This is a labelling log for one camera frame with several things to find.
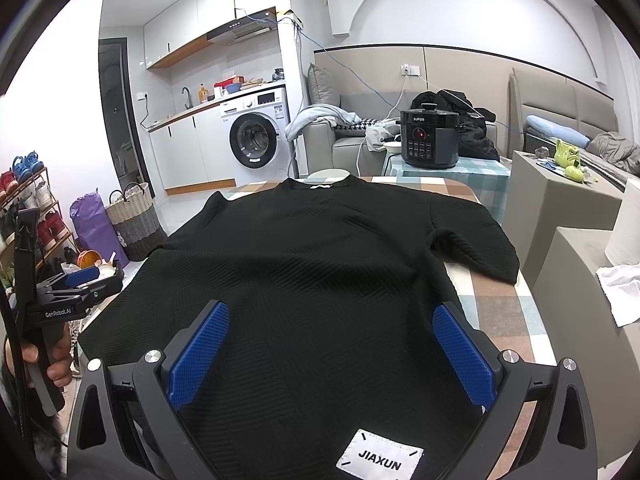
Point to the light blue blanket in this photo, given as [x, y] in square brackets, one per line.
[312, 113]

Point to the beige cardboard box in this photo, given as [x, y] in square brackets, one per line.
[539, 201]

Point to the purple bag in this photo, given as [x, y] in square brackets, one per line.
[94, 229]

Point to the shoe rack with shoes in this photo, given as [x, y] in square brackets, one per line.
[26, 191]

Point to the white washing machine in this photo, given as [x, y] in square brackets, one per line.
[255, 123]

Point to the black electric pressure cooker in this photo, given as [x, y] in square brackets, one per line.
[429, 137]

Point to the black jacket pile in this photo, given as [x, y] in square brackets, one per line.
[472, 122]

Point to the green toy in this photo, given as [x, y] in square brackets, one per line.
[567, 157]

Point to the range hood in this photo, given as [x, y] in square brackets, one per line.
[244, 28]

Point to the black knit sweater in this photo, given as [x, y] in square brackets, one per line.
[331, 293]

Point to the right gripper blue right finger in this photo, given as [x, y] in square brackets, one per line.
[471, 354]

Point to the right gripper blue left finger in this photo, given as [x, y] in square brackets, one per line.
[191, 352]

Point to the white kitchen cabinets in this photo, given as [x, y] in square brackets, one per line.
[193, 153]

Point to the woven laundry basket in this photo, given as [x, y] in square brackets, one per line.
[134, 218]

